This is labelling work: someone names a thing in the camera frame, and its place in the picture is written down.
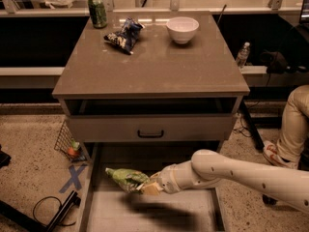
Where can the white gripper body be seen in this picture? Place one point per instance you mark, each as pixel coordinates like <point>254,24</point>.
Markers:
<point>166,179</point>

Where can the green jalapeno chip bag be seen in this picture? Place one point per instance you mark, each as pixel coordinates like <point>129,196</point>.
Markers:
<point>129,180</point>

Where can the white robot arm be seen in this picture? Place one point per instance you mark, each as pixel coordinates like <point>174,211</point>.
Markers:
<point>206,168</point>

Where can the open pulled-out drawer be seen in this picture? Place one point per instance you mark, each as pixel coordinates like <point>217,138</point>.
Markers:
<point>107,208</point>

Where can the grey drawer cabinet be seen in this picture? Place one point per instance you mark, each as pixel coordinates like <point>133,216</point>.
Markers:
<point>159,78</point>

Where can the blue chip bag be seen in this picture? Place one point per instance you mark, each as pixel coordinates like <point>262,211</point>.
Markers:
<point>126,38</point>

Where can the blue tape cross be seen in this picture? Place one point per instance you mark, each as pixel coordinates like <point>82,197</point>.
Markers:
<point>73,180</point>

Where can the white and red sneaker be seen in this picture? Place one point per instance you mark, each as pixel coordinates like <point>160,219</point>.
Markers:
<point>271,155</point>

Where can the person leg beige trousers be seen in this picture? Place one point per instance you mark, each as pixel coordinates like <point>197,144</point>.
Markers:
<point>295,125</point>

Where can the black tripod leg left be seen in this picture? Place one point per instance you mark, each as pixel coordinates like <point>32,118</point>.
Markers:
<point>48,214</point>

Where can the clear plastic water bottle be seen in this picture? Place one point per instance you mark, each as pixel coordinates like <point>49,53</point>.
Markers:
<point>243,55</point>

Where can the white ceramic bowl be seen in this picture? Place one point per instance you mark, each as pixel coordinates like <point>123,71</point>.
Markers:
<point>182,29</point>

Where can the green soda can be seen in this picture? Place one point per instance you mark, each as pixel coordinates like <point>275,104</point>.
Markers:
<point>97,13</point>

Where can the closed drawer with black handle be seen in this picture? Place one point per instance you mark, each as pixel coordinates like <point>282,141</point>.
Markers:
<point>150,128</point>

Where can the wire mesh basket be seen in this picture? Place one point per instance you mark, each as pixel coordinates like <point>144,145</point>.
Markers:
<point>66,145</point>

